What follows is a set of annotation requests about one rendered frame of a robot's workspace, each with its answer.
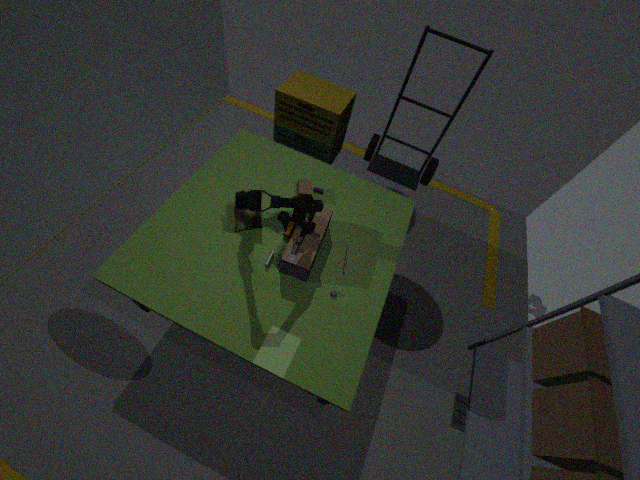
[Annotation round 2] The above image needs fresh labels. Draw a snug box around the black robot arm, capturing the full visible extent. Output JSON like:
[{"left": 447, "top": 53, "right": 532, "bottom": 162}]
[{"left": 236, "top": 189, "right": 324, "bottom": 220}]

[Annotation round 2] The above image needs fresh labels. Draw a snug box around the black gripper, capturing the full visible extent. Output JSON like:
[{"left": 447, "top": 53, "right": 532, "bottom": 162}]
[{"left": 277, "top": 210, "right": 316, "bottom": 237}]

